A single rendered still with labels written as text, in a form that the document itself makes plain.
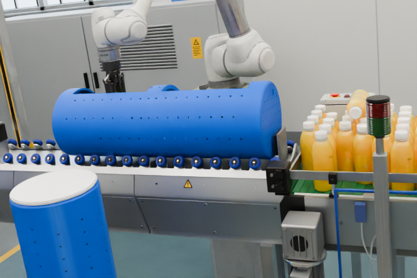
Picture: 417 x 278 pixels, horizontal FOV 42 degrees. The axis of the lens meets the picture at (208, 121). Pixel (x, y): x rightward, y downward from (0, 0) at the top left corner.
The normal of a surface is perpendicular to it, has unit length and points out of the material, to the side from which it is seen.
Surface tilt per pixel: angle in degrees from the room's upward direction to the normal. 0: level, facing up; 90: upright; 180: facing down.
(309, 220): 0
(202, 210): 110
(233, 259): 90
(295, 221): 0
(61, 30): 90
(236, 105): 54
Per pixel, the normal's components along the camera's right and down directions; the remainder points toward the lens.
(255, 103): -0.36, -0.38
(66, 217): 0.44, 0.18
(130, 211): -0.31, 0.60
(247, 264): -0.41, 0.29
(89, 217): 0.82, 0.06
